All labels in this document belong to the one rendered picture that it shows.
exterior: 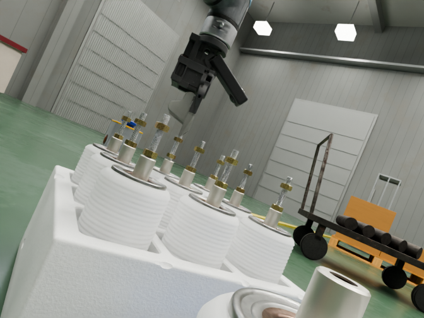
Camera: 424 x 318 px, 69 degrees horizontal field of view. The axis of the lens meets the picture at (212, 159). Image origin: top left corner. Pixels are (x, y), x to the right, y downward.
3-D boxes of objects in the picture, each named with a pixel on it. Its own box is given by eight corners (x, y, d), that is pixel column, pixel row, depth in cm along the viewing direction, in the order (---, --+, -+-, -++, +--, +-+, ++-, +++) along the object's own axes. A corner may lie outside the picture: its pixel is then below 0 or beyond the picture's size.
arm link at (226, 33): (233, 40, 72) (240, 26, 64) (225, 58, 72) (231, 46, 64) (204, 26, 71) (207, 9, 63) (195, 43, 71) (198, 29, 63)
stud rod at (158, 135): (143, 168, 40) (167, 114, 40) (138, 165, 40) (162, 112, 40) (149, 170, 40) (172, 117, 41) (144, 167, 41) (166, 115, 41)
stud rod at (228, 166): (211, 195, 46) (231, 149, 46) (217, 197, 46) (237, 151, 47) (213, 196, 45) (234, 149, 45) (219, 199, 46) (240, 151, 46)
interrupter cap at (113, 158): (141, 170, 55) (143, 166, 55) (144, 176, 48) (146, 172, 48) (100, 153, 53) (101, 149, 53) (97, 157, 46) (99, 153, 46)
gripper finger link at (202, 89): (186, 115, 66) (201, 79, 68) (194, 118, 66) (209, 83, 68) (188, 108, 62) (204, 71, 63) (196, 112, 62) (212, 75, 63)
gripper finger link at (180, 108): (158, 127, 65) (176, 88, 66) (184, 138, 65) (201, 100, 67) (158, 123, 62) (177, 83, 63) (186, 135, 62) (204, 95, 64)
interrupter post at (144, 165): (147, 185, 40) (158, 162, 40) (130, 178, 39) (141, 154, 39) (145, 182, 42) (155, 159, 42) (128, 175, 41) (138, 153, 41)
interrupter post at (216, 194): (202, 202, 47) (211, 182, 47) (216, 208, 47) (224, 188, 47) (206, 206, 44) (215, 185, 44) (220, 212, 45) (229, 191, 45)
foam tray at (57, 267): (-27, 413, 29) (53, 236, 30) (19, 244, 64) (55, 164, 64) (270, 409, 47) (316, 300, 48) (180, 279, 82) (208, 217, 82)
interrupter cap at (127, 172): (170, 197, 38) (173, 192, 38) (111, 175, 35) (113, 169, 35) (158, 185, 45) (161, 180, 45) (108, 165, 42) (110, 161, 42)
